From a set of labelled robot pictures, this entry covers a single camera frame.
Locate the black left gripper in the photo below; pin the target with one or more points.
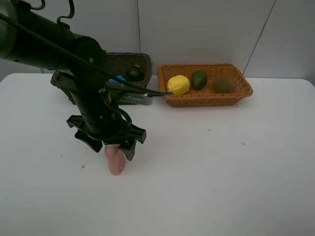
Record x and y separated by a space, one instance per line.
101 121

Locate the pink bottle white cap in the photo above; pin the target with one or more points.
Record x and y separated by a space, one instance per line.
115 159

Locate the blue whiteboard eraser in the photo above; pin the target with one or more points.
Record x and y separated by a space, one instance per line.
113 80

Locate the dark purple mangosteen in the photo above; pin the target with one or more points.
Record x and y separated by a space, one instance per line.
134 74

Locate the yellow lemon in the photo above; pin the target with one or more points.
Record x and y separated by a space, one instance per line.
178 85

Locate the green lime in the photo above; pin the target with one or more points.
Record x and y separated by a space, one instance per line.
199 80

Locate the brown kiwi fruit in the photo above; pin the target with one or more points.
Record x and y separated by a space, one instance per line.
222 84

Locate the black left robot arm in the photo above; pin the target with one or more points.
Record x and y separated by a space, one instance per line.
30 39

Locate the dark brown wicker basket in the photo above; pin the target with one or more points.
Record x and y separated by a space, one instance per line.
116 64

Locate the orange wicker basket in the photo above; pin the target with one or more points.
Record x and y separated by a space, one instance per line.
206 96

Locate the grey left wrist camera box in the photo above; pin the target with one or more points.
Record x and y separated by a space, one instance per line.
125 95

